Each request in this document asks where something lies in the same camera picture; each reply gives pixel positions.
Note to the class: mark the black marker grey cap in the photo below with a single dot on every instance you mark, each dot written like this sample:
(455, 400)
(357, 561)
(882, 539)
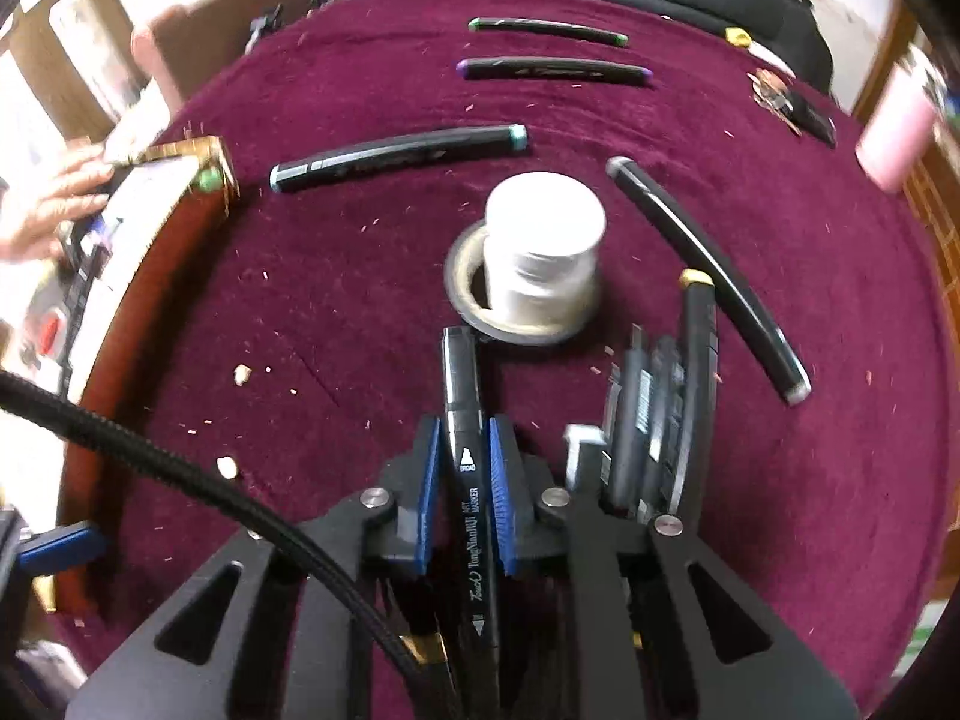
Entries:
(742, 306)

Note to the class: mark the black marker green cap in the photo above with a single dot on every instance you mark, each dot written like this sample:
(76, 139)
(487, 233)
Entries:
(585, 33)

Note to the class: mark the pink thermos bottle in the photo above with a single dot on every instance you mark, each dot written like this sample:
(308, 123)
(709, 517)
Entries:
(902, 124)

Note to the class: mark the white pill bottle green label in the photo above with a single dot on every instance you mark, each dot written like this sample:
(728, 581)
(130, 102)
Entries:
(532, 210)

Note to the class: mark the gold white tray box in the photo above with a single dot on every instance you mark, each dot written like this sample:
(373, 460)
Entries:
(171, 200)

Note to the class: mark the yellow object on sofa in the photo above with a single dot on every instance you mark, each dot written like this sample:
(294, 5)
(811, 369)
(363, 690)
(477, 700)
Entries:
(738, 37)

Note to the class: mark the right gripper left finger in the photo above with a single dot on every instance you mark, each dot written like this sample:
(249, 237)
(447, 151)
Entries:
(249, 635)

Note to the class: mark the black marker white cap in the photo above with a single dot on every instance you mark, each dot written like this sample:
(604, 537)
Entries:
(636, 435)

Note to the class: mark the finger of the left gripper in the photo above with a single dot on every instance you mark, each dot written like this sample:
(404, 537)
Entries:
(60, 549)

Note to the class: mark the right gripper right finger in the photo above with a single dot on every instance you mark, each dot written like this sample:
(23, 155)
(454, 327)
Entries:
(655, 626)

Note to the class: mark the black marker teal cap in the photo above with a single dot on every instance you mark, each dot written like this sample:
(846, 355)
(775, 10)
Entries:
(447, 144)

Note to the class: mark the black marker yellow cap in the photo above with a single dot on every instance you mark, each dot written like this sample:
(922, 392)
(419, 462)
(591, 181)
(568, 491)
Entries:
(700, 365)

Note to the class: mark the bare hand at tray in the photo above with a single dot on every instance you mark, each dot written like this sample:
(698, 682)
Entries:
(34, 211)

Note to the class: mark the black marker red cap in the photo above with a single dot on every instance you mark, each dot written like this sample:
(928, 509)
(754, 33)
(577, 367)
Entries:
(464, 427)

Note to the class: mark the black marker purple cap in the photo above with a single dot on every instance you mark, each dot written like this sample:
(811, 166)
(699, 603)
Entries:
(561, 69)

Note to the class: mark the brown armchair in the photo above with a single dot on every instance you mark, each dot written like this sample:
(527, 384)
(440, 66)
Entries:
(184, 43)

